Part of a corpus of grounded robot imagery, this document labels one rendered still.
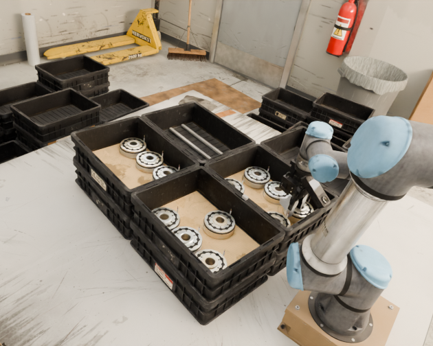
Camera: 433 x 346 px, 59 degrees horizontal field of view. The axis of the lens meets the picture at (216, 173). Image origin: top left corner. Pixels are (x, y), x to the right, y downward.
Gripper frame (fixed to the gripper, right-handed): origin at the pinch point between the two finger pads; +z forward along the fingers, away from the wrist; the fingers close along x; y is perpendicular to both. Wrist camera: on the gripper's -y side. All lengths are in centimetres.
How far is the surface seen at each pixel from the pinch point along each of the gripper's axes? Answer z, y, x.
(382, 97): 42, 61, -218
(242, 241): 1.4, 2.3, 23.5
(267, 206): 2.5, 9.2, 3.1
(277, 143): -2.2, 29.6, -24.8
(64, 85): 37, 179, -1
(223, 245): 1.3, 5.0, 29.8
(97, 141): -1, 70, 36
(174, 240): -9.2, 8.9, 47.0
